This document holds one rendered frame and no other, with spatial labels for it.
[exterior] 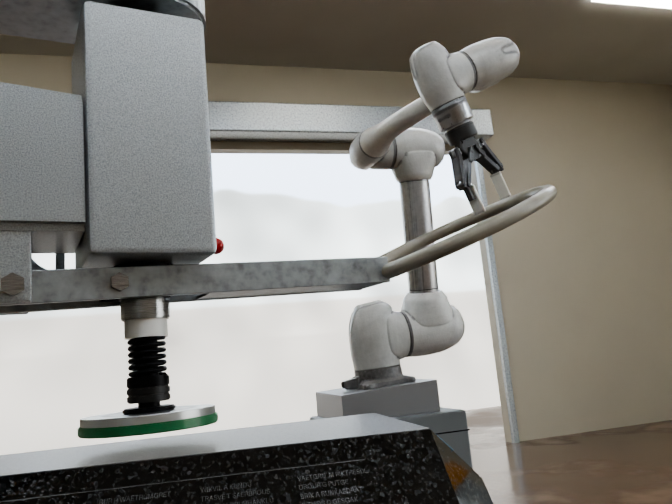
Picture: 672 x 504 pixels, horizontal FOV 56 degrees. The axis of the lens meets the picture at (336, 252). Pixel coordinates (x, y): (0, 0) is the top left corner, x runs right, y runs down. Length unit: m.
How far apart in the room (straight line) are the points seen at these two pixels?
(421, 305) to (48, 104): 1.37
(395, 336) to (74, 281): 1.23
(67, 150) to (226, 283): 0.33
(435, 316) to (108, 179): 1.32
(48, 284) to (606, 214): 7.24
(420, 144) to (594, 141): 6.08
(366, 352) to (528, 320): 5.10
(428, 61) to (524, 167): 5.89
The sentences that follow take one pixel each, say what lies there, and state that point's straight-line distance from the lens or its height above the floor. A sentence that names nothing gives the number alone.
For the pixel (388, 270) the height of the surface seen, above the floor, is 1.14.
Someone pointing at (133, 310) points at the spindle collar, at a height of 1.09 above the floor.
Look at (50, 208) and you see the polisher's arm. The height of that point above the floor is 1.24.
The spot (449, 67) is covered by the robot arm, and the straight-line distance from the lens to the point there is 1.58.
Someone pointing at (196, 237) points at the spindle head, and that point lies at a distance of 1.04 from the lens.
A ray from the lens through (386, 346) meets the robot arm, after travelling 2.03.
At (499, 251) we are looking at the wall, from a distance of 6.97.
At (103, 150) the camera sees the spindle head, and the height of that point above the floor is 1.33.
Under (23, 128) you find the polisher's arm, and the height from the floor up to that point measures 1.36.
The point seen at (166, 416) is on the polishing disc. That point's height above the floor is 0.92.
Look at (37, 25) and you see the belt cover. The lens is 1.31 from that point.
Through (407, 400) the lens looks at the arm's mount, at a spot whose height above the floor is 0.84.
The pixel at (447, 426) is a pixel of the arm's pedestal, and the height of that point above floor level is 0.76.
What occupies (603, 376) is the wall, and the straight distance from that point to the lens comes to 7.53.
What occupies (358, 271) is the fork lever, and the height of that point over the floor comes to 1.14.
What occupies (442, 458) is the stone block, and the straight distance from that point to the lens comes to 0.95.
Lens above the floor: 0.98
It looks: 10 degrees up
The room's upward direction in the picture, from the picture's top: 5 degrees counter-clockwise
